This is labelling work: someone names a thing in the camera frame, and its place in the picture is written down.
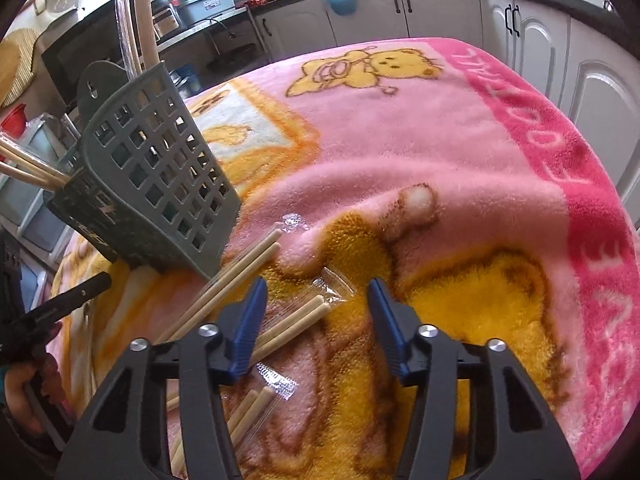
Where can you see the black microwave oven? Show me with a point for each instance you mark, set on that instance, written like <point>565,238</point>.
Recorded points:
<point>75,55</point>

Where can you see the grey plastic utensil holder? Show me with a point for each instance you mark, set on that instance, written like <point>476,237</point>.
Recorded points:
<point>112,77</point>

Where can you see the pink printed blanket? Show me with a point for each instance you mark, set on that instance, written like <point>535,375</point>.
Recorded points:
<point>450,185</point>

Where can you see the red plastic basin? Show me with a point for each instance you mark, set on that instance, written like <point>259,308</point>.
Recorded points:
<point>12,122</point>

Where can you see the pastel plastic drawer tower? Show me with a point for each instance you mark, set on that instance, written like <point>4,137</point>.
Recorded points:
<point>42,135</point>

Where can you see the blue grey dish bin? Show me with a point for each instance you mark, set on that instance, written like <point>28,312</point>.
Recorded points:
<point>205,2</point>

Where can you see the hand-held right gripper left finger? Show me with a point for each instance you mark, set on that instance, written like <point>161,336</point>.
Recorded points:
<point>247,330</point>

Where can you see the metal kitchen shelf rack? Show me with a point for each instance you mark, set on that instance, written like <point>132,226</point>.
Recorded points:
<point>215,22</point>

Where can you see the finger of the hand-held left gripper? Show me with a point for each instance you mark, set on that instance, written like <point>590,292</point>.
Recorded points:
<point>80,295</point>

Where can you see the bamboo chopstick pair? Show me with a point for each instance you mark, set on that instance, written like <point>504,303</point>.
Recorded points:
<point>25,176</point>
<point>300,320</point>
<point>147,20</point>
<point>35,162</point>

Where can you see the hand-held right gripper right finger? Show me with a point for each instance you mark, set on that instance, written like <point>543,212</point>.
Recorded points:
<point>387,330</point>

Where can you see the pile of chopsticks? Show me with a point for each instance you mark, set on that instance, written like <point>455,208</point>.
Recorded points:
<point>250,263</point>

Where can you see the black blender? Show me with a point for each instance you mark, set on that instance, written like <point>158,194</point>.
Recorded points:
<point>162,5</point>

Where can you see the blue hanging plastic bin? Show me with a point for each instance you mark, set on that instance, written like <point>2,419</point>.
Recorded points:
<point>341,2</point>

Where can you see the person's left hand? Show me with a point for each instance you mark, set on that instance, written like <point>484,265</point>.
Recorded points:
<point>22,400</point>

